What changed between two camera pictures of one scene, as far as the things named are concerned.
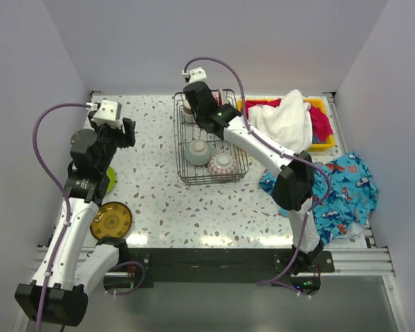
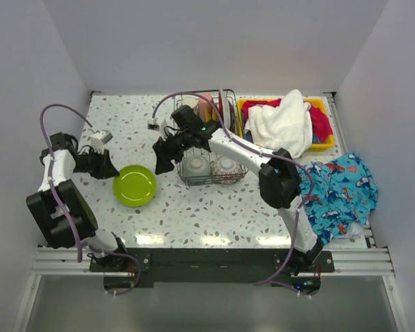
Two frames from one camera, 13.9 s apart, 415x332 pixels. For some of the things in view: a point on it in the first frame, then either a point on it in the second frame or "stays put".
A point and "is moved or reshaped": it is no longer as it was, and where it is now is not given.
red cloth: (320, 124) stays put
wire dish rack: (203, 156) stays put
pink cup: (216, 97) is moved or reshaped
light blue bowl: (198, 152) is moved or reshaped
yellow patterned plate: (112, 219) is moved or reshaped
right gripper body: (198, 117) → (178, 144)
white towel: (288, 122) stays put
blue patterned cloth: (345, 193) stays put
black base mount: (141, 265) stays put
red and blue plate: (220, 96) stays put
